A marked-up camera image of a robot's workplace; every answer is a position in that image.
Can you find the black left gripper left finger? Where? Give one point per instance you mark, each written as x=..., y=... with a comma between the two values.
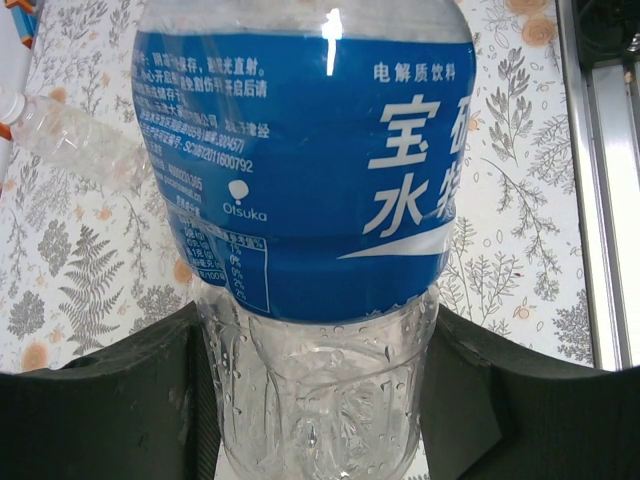
x=100, y=420

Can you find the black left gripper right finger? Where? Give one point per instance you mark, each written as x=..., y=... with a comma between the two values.
x=540, y=425

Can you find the clear unlabelled plastic bottle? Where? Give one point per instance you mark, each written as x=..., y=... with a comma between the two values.
x=75, y=135

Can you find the white bottle cap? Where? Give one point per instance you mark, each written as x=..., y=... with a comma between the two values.
x=11, y=107

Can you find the blue label plastic bottle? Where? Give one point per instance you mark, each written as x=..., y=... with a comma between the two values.
x=300, y=150

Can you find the floral patterned tablecloth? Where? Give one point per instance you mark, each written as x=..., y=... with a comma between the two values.
x=525, y=200

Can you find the wide aluminium frame rail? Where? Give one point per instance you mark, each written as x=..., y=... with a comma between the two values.
x=610, y=200

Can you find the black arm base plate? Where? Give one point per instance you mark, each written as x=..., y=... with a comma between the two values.
x=605, y=30

